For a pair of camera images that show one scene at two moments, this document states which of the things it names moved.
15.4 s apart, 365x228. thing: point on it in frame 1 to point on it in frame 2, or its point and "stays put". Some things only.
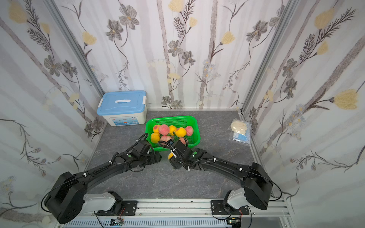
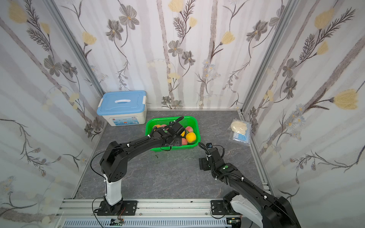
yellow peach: x=170 y=155 to x=190 y=137
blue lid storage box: x=123 y=108 stays put
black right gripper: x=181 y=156 to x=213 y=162
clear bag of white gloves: x=238 y=127 stays put
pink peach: x=189 y=130 stays put
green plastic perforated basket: x=194 y=140 stays put
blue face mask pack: x=244 y=138 stays put
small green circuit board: x=114 y=222 stays put
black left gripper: x=153 y=159 to x=179 y=141
